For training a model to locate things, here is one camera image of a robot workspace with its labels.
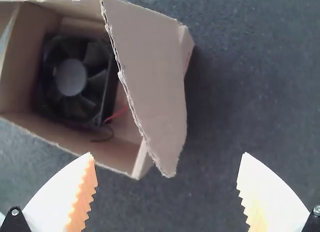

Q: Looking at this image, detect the cardboard box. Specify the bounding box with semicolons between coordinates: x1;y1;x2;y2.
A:
0;0;196;181

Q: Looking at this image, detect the black mat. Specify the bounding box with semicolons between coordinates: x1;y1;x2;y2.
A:
0;0;320;232

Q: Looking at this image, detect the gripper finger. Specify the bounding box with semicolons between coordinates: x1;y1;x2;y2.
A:
0;151;99;232
235;151;320;232

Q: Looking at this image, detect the black square fan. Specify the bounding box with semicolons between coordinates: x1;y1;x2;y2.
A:
32;33;129;144

